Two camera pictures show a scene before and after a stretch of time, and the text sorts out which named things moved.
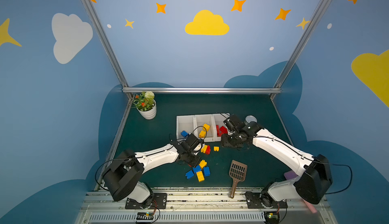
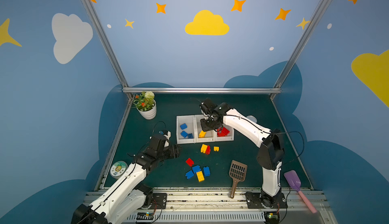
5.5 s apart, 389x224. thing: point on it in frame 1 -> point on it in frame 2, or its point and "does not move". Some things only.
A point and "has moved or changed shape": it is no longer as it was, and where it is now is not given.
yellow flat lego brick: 200,176 does not move
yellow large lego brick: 203,149 does not move
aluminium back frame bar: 203,90 does not move
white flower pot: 149,115 does not move
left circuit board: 145,217 does not move
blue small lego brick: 184,133 -> 183,126
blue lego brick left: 189,174 does not move
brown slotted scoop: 237,173 does not move
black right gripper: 230,140 -> 207,123
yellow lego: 207,127 has moved or changed shape
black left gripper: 193,156 -> 172,151
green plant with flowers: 144,102 does not move
